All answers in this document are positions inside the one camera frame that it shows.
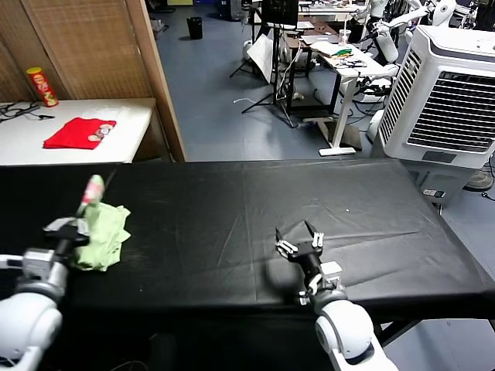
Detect black cables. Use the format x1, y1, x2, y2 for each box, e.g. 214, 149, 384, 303
0, 100, 56, 124

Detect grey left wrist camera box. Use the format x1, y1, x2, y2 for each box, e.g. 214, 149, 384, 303
22, 249, 56, 281

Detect white standing desk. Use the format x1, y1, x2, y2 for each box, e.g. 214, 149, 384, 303
309, 38, 392, 158

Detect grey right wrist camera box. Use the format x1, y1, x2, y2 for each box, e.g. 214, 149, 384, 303
320, 261, 343, 288

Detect white air cooler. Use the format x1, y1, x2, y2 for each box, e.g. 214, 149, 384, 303
377, 24, 495, 202

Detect black trash bin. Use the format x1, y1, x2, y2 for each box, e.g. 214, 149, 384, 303
186, 16, 204, 41

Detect light green t-shirt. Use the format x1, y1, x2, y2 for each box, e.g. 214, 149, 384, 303
71, 174, 132, 273

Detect white reflector board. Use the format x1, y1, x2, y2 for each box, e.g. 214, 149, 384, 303
246, 33, 274, 84

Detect white humanoid robot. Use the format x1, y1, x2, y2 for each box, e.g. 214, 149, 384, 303
362, 0, 457, 66

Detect black monitor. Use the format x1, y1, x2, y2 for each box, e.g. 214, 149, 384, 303
261, 0, 300, 30

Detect black tripod stand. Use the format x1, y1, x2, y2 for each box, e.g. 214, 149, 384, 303
240, 22, 307, 129

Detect white side table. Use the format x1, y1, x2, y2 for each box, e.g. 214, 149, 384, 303
0, 97, 158, 168

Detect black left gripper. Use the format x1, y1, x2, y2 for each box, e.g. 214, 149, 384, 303
43, 217, 90, 254

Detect red chips can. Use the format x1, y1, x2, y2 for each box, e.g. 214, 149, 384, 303
26, 66, 60, 108

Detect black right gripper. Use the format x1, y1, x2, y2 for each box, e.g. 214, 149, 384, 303
275, 220, 326, 278

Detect wooden folding screen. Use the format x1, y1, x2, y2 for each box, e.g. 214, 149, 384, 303
0, 0, 187, 163

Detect red folded shirt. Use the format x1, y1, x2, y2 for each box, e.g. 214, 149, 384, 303
43, 117, 118, 151

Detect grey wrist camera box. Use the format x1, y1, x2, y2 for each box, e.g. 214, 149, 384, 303
320, 261, 343, 288
22, 249, 56, 281

